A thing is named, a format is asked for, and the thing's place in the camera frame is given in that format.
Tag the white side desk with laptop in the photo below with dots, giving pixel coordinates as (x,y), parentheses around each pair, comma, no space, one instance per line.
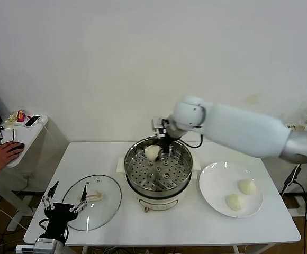
(34,132)

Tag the white steamed baozi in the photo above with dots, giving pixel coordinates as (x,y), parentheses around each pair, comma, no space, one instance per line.
(235,202)
(247,186)
(152,152)

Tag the bare person hand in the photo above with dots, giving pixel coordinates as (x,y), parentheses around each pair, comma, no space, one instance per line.
(1,156)

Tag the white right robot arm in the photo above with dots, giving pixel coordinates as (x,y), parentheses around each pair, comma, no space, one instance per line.
(235,127)

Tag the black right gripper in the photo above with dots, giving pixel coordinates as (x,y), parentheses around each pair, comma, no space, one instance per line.
(170,136)

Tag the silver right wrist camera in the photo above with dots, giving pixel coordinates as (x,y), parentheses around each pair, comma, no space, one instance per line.
(158,125)

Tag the round glass pot lid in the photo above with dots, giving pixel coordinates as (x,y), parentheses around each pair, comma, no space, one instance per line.
(106,185)

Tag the yellow snack packet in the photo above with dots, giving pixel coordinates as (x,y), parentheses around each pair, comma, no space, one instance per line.
(12,118)

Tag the perforated steel steamer basket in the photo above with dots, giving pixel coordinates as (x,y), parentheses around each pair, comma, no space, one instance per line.
(143,176)

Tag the black computer mouse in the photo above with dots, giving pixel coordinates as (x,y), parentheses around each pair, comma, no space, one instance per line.
(19,146)

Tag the cream electric cooking pot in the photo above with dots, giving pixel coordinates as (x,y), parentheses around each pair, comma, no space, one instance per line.
(156,205)

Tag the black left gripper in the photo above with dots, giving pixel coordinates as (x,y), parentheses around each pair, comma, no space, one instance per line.
(59,215)

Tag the black and white small device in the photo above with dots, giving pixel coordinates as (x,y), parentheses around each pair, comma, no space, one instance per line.
(33,121)

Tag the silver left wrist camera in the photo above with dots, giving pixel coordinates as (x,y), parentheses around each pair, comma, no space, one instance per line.
(25,249)

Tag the round white plate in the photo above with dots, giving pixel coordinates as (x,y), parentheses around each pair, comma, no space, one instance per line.
(217,190)

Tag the pink snack packet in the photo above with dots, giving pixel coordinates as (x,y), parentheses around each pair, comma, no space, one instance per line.
(21,116)

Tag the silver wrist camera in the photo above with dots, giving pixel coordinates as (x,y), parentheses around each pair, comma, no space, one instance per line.
(25,249)
(158,125)

